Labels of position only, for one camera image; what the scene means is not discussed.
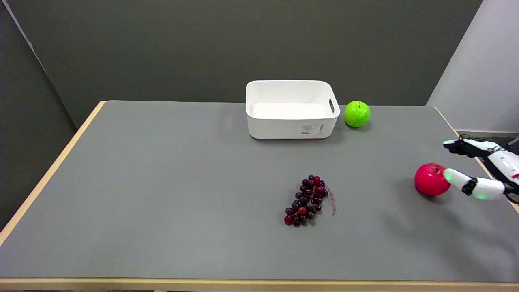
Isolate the red apple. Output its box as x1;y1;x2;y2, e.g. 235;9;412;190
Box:
414;163;452;198

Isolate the white plastic storage bin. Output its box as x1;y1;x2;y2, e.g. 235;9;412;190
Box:
245;80;341;140

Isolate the green apple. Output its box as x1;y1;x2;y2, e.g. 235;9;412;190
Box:
344;101;371;128

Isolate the dark purple grape bunch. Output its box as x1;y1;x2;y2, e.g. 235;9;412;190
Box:
284;174;337;227

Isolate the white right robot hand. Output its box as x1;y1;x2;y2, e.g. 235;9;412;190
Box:
442;137;519;204

